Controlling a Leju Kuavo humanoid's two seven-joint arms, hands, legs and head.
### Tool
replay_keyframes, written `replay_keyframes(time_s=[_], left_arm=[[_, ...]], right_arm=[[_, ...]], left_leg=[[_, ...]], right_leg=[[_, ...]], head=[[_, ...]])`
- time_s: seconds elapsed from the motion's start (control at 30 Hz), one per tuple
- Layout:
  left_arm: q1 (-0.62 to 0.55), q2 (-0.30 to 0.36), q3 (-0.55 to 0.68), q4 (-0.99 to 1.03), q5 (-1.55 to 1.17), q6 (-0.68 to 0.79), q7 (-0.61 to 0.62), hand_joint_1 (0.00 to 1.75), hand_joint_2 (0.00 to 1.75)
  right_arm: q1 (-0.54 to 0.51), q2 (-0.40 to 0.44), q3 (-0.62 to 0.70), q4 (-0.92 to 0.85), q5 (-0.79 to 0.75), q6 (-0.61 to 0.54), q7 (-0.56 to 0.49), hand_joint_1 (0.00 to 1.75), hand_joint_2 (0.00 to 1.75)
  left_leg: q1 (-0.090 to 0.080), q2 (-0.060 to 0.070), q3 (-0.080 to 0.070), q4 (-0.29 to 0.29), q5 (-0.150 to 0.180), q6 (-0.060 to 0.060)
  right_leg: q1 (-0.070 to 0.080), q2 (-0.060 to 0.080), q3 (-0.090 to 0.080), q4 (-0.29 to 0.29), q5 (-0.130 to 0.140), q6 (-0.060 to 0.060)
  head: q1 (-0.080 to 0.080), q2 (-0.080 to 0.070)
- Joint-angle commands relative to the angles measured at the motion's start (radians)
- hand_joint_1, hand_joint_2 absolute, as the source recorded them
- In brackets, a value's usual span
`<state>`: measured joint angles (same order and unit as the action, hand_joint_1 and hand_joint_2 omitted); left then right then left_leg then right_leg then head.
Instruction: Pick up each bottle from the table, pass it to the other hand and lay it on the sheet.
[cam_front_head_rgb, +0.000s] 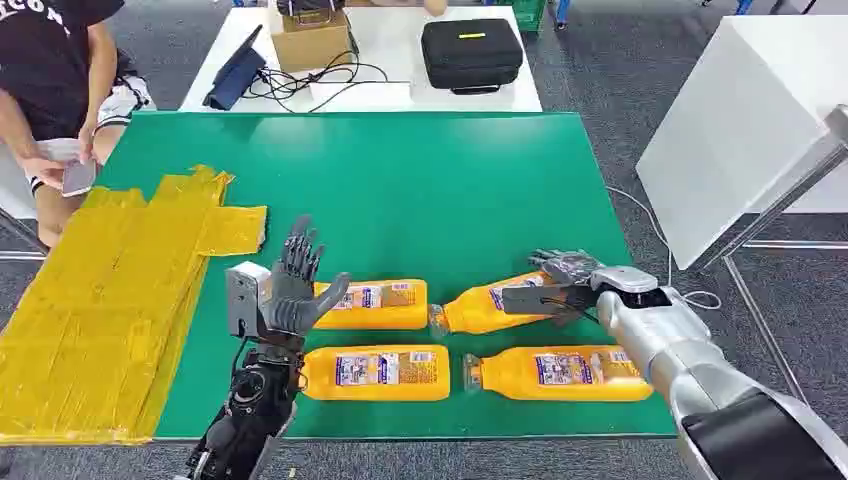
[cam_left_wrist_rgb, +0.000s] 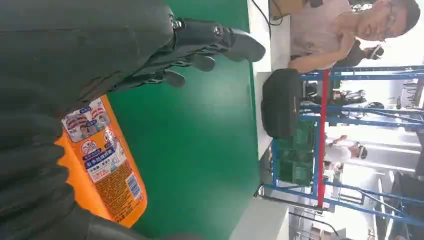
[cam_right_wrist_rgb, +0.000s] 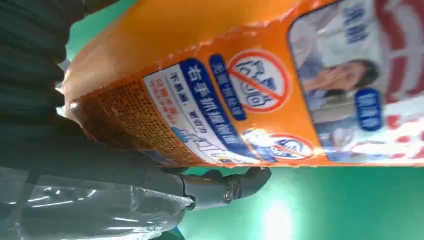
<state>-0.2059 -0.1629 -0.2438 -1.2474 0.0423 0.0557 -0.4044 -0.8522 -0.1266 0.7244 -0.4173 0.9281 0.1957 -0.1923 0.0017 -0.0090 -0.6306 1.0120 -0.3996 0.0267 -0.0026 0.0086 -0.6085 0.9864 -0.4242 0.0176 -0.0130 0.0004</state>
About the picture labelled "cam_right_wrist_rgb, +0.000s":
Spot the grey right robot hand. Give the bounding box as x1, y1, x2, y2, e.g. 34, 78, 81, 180
0, 114, 273, 240

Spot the green table mat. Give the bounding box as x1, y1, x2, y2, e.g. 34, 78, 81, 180
65, 0, 424, 240

